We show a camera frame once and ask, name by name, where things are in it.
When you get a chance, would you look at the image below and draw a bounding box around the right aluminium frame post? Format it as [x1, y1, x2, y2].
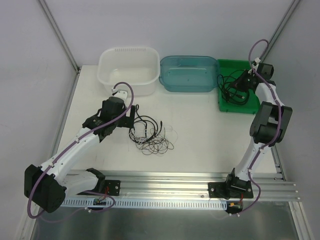
[260, 0, 302, 62]

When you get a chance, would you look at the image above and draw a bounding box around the left aluminium frame post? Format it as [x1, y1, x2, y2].
[37, 0, 80, 73]

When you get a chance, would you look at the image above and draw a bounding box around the white slotted cable duct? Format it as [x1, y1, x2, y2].
[62, 197, 227, 211]

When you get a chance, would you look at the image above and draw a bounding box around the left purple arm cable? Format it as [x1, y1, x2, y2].
[26, 81, 135, 220]

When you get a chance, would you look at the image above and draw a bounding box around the green plastic tray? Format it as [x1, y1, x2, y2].
[216, 59, 260, 115]

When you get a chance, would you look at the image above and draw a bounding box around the aluminium mounting rail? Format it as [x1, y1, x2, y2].
[102, 170, 302, 202]

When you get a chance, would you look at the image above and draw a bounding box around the white plastic tub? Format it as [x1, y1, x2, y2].
[96, 46, 161, 96]

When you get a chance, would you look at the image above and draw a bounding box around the thin brown white wire tangle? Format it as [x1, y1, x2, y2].
[128, 123, 180, 156]

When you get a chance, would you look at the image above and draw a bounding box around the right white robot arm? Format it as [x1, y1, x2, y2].
[221, 59, 293, 199]

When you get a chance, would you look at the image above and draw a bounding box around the aluminium frame post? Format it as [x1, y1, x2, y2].
[37, 0, 80, 73]
[260, 0, 302, 62]

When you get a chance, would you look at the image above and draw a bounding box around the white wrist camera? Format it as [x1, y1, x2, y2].
[251, 57, 261, 71]
[111, 88, 129, 101]

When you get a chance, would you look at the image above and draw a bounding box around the black USB cable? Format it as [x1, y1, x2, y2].
[216, 68, 251, 101]
[223, 86, 250, 106]

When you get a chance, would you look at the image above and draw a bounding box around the teal transparent plastic container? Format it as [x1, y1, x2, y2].
[159, 55, 220, 93]

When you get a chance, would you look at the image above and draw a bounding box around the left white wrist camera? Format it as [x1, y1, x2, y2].
[111, 88, 129, 101]

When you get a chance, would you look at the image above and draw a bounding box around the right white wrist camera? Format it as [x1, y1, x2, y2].
[251, 57, 261, 71]

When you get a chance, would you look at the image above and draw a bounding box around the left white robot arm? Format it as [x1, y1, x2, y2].
[24, 96, 136, 219]

